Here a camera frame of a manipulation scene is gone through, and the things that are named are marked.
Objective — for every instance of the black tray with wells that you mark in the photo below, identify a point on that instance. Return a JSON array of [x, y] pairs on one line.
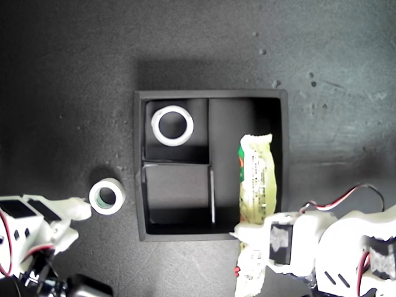
[[232, 117]]

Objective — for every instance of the white tape roll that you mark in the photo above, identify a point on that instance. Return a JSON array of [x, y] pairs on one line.
[[119, 193], [156, 130]]

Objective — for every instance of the yellow-green printed snack bar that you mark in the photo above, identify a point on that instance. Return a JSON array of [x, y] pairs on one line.
[[256, 173]]

